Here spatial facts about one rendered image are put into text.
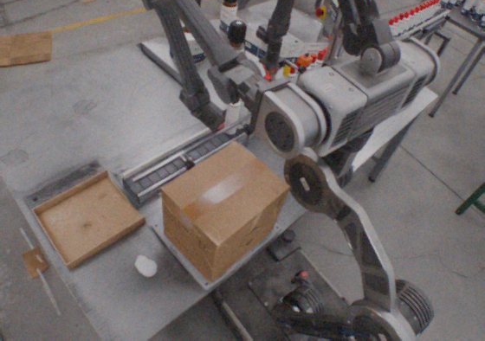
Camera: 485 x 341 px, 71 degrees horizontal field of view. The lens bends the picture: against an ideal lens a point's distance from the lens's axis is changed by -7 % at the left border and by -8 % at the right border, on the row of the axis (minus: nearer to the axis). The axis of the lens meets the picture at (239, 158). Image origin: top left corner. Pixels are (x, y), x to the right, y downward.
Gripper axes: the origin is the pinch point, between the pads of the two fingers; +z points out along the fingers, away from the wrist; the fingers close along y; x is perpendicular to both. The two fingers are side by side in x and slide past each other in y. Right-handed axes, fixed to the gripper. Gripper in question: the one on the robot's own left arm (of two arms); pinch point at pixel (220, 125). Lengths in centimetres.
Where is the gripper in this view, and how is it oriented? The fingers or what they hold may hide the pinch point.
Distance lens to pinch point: 146.2
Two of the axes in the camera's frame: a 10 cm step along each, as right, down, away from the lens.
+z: 3.8, 2.1, 9.0
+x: -6.4, 7.6, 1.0
